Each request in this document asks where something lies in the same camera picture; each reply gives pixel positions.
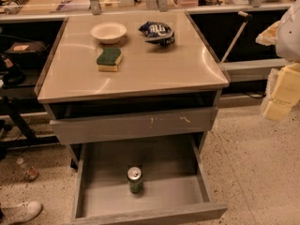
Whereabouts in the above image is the black bag on shelf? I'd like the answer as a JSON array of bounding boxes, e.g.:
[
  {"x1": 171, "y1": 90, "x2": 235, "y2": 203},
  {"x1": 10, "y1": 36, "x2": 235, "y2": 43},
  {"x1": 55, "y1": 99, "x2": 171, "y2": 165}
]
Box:
[{"x1": 5, "y1": 41, "x2": 48, "y2": 69}]

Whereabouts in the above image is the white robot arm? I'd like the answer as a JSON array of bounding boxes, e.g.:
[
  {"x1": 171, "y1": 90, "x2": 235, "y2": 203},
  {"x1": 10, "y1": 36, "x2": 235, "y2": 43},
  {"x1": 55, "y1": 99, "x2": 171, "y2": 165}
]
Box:
[{"x1": 256, "y1": 0, "x2": 300, "y2": 121}]

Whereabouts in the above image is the open grey middle drawer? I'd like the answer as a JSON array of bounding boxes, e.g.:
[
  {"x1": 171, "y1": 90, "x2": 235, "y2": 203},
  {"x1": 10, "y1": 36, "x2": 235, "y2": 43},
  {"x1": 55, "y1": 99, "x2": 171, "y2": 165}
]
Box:
[{"x1": 68, "y1": 135, "x2": 228, "y2": 225}]

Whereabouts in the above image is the grey drawer cabinet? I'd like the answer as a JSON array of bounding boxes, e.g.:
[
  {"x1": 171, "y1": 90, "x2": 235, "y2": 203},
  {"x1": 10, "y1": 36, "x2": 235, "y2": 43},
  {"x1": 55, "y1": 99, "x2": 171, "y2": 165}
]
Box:
[{"x1": 34, "y1": 10, "x2": 232, "y2": 171}]

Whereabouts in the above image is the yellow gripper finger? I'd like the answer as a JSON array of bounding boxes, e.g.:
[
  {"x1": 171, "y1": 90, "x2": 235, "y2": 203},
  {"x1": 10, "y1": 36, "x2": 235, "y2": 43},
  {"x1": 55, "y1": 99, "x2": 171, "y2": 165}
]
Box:
[
  {"x1": 255, "y1": 22, "x2": 279, "y2": 46},
  {"x1": 262, "y1": 63, "x2": 300, "y2": 121}
]

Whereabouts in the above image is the white stick black tip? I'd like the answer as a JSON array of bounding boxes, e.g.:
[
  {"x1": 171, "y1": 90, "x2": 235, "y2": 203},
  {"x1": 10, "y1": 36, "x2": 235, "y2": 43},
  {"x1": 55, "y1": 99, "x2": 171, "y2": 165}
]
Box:
[{"x1": 221, "y1": 11, "x2": 252, "y2": 63}]

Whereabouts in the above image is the green yellow sponge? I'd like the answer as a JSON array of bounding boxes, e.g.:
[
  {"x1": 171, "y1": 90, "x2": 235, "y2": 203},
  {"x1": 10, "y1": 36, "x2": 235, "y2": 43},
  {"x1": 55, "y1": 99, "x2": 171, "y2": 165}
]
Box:
[{"x1": 97, "y1": 47, "x2": 122, "y2": 72}]

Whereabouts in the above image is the green soda can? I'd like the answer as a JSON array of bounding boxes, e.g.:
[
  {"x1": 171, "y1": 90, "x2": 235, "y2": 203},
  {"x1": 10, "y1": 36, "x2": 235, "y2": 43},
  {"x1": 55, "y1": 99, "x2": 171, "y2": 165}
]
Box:
[{"x1": 127, "y1": 167, "x2": 143, "y2": 193}]

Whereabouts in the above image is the white bowl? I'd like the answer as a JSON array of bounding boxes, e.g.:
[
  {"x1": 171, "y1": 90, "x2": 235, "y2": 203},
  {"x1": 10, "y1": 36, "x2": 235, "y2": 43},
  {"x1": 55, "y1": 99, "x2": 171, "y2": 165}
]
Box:
[{"x1": 90, "y1": 22, "x2": 127, "y2": 45}]

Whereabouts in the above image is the blue chip bag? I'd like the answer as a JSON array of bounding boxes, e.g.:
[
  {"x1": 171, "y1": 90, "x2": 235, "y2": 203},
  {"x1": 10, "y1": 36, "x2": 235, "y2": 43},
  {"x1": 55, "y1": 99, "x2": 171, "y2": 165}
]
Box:
[{"x1": 139, "y1": 22, "x2": 175, "y2": 46}]

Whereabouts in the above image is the closed grey top drawer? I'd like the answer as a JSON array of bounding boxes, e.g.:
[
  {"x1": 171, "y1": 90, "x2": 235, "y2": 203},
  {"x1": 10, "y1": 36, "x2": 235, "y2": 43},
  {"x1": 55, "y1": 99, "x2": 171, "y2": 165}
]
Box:
[{"x1": 50, "y1": 107, "x2": 218, "y2": 144}]

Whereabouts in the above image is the white sneaker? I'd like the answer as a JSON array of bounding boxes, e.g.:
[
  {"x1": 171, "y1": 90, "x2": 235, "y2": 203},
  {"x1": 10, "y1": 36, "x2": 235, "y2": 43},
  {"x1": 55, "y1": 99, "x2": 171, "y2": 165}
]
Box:
[{"x1": 0, "y1": 201, "x2": 43, "y2": 225}]

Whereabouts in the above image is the plastic bottle on floor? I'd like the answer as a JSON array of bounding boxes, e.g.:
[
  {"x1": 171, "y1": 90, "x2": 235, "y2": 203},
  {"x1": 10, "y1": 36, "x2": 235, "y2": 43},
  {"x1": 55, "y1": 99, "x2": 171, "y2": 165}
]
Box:
[{"x1": 16, "y1": 157, "x2": 38, "y2": 181}]

